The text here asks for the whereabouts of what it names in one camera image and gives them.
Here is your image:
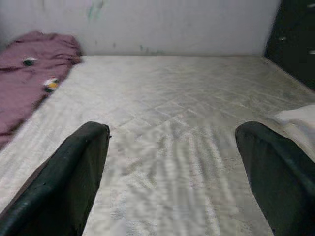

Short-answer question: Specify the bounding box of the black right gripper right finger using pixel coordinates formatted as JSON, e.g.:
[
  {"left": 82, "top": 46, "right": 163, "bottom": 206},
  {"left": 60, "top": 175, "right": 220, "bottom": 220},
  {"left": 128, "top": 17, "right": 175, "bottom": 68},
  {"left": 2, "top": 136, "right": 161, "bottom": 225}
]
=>
[{"left": 235, "top": 120, "right": 315, "bottom": 236}]

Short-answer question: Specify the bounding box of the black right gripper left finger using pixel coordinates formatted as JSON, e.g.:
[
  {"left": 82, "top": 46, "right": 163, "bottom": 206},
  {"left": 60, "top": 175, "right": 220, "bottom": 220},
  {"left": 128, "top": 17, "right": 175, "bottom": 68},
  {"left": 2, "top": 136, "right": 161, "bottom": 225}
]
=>
[{"left": 0, "top": 121, "right": 111, "bottom": 236}]

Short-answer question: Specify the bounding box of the white printed pillow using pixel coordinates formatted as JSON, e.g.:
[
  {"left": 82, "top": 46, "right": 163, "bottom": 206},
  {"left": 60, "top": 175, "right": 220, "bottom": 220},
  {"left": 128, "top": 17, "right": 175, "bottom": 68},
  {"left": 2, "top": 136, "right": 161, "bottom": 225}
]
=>
[{"left": 274, "top": 104, "right": 315, "bottom": 153}]

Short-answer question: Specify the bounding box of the purple cartoon print blanket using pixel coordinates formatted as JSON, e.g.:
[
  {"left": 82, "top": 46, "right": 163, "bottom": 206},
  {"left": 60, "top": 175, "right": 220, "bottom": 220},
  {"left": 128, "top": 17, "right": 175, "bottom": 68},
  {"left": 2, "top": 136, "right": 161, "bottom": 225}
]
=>
[{"left": 0, "top": 30, "right": 83, "bottom": 150}]

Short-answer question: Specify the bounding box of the grey quilted mattress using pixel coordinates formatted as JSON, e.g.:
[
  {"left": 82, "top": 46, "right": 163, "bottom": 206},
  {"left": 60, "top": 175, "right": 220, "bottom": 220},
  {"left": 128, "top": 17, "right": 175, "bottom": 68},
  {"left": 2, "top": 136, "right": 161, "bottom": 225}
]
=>
[{"left": 0, "top": 54, "right": 315, "bottom": 236}]

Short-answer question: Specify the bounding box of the black tufted headboard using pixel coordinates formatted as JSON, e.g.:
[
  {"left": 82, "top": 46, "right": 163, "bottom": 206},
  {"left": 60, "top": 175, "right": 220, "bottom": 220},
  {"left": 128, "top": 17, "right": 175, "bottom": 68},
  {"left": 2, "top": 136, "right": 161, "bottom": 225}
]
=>
[{"left": 263, "top": 0, "right": 315, "bottom": 93}]

